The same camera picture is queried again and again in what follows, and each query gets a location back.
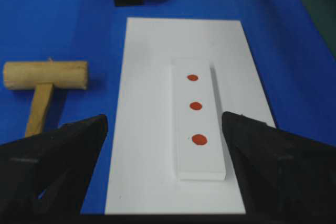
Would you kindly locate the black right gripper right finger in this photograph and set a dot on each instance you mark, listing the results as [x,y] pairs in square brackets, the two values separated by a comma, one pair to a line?
[281,175]

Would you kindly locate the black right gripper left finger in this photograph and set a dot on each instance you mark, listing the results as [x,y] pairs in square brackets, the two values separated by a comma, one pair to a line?
[49,173]

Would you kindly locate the wooden mallet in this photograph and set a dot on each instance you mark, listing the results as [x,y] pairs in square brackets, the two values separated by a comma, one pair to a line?
[43,77]

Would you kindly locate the small white raised block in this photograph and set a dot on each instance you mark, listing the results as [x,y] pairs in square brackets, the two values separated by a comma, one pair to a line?
[198,144]

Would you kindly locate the large white foam board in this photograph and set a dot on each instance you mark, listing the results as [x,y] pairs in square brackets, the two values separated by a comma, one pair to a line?
[143,177]

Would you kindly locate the blue table cloth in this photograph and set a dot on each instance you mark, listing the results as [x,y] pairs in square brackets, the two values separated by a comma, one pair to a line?
[296,67]

